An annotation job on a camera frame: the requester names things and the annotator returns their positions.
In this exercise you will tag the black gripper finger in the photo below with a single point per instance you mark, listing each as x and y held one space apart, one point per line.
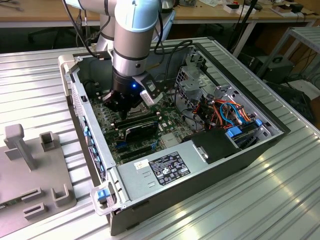
132 103
112 102

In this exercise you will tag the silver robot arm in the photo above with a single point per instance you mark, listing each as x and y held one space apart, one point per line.
132 42

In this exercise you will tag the black CPU socket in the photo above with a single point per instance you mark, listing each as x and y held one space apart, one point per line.
141 112

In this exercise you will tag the black RAM slot bank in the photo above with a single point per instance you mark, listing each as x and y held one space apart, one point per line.
142 120
99 96

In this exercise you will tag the black expansion slot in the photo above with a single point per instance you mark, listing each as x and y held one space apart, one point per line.
137 155
135 149

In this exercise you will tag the black graphics card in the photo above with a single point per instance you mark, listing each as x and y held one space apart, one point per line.
141 131

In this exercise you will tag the green motherboard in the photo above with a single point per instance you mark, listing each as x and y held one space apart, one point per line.
172 117

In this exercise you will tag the silver chipset heatsink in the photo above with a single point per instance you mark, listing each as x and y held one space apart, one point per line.
171 140

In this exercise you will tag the silver perforated drive cage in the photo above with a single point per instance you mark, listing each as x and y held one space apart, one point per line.
190 85

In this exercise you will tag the silver power supply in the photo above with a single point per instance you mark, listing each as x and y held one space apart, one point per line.
135 182

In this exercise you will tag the black plastic shroud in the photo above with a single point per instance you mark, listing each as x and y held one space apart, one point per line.
215 146

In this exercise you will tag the blue case latch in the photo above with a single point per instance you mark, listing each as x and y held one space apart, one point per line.
103 196

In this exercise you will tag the open grey PC case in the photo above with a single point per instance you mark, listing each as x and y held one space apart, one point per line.
175 197

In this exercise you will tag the hard disk in blue carrier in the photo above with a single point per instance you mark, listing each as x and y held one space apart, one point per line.
235 132

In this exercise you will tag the wooden desk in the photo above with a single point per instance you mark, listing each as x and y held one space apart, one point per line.
37 12

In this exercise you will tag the grey parts rack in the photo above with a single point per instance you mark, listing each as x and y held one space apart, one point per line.
25 175

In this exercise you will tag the brown flat box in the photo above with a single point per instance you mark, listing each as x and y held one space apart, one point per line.
281 9

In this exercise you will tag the small black device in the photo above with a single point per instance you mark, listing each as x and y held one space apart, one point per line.
297 8

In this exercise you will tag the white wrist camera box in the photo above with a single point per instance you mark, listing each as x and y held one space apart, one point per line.
151 96

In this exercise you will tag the silver disk bay bracket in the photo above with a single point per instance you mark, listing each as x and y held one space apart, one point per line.
230 93

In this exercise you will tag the grey metal frame table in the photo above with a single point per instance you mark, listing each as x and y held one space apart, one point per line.
308 32

